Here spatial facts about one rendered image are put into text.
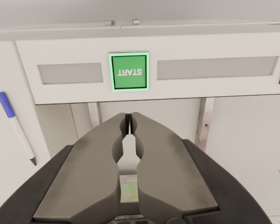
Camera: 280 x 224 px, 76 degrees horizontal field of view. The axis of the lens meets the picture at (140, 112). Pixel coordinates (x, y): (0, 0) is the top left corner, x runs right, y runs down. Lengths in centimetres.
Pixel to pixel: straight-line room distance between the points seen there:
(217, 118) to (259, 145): 17
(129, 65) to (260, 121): 42
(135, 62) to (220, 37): 12
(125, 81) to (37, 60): 12
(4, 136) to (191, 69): 32
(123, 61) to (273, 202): 81
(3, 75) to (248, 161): 64
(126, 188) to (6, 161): 29
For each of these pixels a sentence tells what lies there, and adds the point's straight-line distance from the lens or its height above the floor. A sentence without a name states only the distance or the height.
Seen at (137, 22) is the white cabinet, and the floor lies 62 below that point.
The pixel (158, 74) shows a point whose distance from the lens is 28.
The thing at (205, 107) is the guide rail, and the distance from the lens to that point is 45.
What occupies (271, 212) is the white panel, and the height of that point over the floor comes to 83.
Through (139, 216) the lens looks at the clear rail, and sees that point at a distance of 60.
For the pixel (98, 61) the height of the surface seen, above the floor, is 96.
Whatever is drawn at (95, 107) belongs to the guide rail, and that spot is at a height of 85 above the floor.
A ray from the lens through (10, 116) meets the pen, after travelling 33.
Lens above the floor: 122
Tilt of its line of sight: 62 degrees down
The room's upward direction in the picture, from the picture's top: 174 degrees clockwise
